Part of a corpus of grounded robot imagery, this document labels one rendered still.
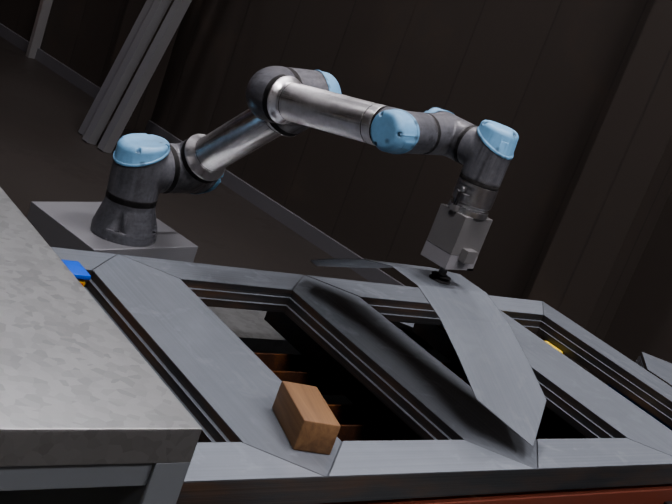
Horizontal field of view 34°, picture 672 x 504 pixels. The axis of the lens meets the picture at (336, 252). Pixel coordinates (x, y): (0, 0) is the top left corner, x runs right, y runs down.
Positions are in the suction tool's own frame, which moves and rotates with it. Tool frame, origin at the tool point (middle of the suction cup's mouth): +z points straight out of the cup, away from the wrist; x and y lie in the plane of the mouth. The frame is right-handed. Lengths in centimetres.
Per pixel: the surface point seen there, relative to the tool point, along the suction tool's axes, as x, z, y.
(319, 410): -21, 11, -45
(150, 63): 375, 50, 205
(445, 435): -22.2, 17.2, -13.2
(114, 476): -40, 2, -96
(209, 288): 32.4, 17.4, -23.9
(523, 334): 8, 16, 51
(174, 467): -41, 1, -90
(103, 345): -24, -3, -90
